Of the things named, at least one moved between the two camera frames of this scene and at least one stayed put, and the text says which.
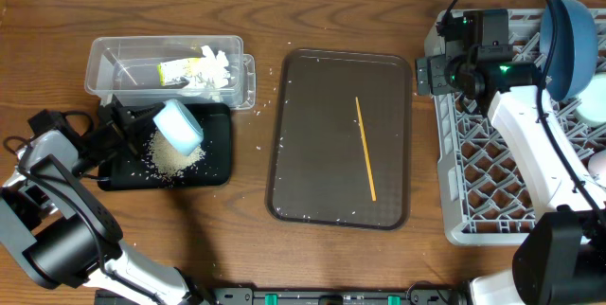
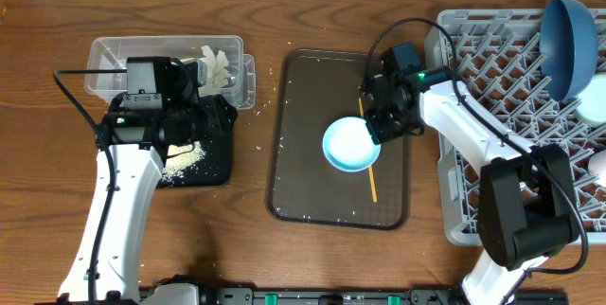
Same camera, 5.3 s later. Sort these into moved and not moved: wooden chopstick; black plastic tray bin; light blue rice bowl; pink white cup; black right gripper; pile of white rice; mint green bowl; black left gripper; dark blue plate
Moved: black left gripper; black right gripper; light blue rice bowl
Not moved: mint green bowl; black plastic tray bin; pile of white rice; wooden chopstick; pink white cup; dark blue plate
